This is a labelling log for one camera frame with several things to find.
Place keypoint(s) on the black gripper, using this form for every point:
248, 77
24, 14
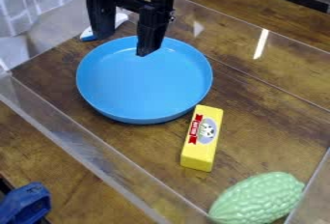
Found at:
155, 15

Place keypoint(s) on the yellow butter brick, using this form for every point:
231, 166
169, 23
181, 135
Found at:
199, 148

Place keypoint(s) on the blue round tray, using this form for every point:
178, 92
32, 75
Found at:
143, 90

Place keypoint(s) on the white blue remote device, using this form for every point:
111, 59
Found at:
103, 27

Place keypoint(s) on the clear acrylic barrier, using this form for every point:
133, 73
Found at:
114, 173

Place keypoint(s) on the green bitter gourd toy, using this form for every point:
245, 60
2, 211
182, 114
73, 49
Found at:
258, 200

